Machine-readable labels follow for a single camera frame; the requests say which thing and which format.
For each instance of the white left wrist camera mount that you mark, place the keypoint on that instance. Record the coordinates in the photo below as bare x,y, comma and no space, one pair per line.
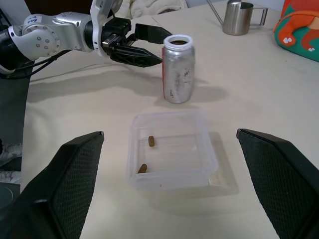
97,15

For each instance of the stainless steel watering pitcher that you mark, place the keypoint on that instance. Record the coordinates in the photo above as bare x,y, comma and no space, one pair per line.
236,17

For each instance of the clear plastic square container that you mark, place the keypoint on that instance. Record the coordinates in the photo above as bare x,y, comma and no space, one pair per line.
169,181

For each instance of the white fluffy cloth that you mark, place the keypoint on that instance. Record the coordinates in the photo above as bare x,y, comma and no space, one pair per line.
152,6

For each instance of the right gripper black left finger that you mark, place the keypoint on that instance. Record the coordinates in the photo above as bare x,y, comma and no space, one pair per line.
62,189

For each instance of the clear plastic lid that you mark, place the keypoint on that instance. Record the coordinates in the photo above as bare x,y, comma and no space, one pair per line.
224,174

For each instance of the grey crumpled cloth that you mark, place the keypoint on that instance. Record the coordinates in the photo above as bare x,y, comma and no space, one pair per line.
10,152

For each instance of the colourful dinosaur bag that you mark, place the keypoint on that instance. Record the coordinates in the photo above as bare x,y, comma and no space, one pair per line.
299,32

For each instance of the brown oval pill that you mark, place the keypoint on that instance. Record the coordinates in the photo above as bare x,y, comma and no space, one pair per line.
142,168
151,141

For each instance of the silver jar with white rim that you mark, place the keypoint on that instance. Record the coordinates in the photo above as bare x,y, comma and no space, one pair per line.
178,72

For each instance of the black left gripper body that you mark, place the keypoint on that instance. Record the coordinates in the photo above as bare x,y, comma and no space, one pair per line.
115,32

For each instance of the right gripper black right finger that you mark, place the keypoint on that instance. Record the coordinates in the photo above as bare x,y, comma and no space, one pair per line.
281,179

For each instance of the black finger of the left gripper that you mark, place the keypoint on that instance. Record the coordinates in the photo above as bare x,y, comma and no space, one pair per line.
152,33
134,56

